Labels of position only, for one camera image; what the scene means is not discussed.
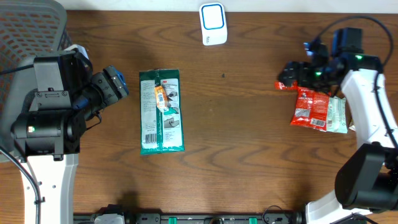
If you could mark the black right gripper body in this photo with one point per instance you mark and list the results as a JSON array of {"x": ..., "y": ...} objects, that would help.
[{"x": 315, "y": 78}]

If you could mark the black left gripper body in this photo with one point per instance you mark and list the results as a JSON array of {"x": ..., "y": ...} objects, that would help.
[{"x": 106, "y": 90}]

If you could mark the red chips bag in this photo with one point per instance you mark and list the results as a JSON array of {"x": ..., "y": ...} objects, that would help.
[{"x": 311, "y": 109}]

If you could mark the red snack stick packet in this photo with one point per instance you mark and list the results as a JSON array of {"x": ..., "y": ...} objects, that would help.
[{"x": 281, "y": 86}]

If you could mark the light blue snack packet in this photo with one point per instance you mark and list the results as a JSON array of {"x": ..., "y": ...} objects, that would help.
[{"x": 336, "y": 116}]

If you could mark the orange snack box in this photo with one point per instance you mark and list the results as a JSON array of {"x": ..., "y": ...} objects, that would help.
[{"x": 161, "y": 99}]

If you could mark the green snack bag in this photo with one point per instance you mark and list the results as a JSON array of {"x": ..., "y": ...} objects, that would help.
[{"x": 161, "y": 132}]

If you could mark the green yellow juice carton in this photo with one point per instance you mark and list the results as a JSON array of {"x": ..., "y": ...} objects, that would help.
[{"x": 352, "y": 126}]

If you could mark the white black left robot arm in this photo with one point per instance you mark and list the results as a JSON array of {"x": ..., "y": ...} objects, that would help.
[{"x": 48, "y": 184}]

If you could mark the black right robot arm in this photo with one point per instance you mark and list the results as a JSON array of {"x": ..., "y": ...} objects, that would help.
[{"x": 367, "y": 182}]

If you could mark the white barcode scanner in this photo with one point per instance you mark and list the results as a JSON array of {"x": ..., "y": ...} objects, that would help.
[{"x": 213, "y": 24}]

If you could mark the grey plastic mesh basket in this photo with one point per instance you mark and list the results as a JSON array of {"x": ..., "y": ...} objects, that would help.
[{"x": 32, "y": 34}]

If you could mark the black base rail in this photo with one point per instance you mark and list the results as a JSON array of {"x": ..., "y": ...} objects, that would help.
[{"x": 272, "y": 217}]

